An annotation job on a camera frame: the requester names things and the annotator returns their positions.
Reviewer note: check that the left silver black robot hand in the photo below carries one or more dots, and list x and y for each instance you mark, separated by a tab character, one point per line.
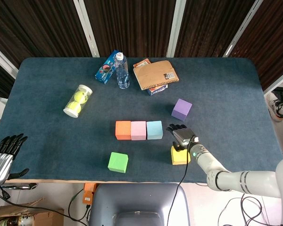
0	164

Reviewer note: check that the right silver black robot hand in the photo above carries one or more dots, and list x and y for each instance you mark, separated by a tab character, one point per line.
185	136

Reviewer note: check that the purple foam cube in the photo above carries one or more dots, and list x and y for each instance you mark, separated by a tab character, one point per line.
182	108

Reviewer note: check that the light blue foam cube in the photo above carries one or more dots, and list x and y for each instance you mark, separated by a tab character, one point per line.
154	130

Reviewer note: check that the pink foam cube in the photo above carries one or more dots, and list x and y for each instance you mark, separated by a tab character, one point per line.
138	130

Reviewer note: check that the red foam cube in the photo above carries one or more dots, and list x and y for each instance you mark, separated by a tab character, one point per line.
123	130

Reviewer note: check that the green foam cube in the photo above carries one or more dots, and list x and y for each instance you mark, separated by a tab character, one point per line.
118	162

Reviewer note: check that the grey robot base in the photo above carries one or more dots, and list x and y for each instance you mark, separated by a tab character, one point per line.
139	200

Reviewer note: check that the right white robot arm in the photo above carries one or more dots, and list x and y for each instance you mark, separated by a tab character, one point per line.
226	176

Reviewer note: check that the yellow foam cube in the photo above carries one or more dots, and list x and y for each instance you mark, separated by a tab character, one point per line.
179	158

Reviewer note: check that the chrome metal bar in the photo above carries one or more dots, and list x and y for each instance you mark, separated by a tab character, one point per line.
19	187

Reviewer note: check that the blue white card box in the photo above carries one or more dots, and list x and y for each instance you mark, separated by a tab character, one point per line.
158	90

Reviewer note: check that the glass bottle yellow label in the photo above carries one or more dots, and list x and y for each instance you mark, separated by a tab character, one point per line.
16	221

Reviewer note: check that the blue felt table cloth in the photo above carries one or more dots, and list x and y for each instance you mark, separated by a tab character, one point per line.
61	141

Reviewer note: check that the brown cardboard package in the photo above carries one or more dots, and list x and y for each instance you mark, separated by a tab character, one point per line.
153	74

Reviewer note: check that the brown cardboard box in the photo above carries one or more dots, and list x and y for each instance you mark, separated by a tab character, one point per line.
49	217

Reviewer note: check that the orange paper packet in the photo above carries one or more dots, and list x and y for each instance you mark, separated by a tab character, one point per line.
141	63

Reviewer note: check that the clear tennis ball tube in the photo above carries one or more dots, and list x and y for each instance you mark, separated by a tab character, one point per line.
72	113

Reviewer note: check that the clear plastic water bottle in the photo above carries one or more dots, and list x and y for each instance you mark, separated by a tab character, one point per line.
122	73

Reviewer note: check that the orange device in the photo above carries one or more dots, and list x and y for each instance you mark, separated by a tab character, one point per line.
87	197

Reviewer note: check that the yellow tennis ball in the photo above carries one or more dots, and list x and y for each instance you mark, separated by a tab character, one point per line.
80	97
74	107

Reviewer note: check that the white orange sneaker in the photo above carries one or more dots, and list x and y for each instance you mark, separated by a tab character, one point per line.
276	106

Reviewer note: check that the blue cookie box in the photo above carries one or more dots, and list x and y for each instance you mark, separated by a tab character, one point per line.
105	70

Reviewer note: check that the white metal frame beam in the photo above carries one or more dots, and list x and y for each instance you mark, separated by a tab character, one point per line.
2	61
279	83

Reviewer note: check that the white metal frame post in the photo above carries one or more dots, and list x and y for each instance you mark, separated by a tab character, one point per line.
240	30
175	28
87	30

